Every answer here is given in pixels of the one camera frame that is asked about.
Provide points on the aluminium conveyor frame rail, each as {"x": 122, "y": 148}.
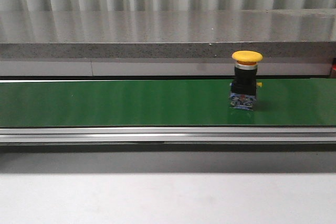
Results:
{"x": 170, "y": 135}

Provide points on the grey speckled stone counter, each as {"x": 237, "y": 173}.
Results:
{"x": 92, "y": 44}

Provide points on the yellow mushroom push button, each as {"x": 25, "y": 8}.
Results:
{"x": 243, "y": 88}

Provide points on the red plastic tray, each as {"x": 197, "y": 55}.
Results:
{"x": 333, "y": 69}

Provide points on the green conveyor belt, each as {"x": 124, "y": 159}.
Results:
{"x": 164, "y": 103}

